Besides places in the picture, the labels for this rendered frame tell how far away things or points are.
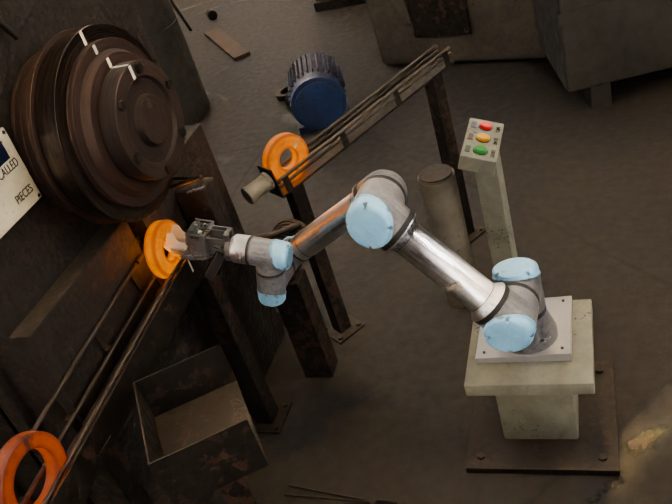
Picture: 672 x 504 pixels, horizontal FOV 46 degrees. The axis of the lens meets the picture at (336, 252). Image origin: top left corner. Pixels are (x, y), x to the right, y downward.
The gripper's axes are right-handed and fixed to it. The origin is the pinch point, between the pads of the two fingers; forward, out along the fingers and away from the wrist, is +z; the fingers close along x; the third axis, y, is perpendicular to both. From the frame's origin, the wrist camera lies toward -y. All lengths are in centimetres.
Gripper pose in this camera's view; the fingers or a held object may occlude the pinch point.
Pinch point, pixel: (163, 243)
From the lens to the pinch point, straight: 213.8
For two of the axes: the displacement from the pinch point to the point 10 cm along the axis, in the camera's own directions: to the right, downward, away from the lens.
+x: -2.5, 6.0, -7.6
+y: -0.2, -7.8, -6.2
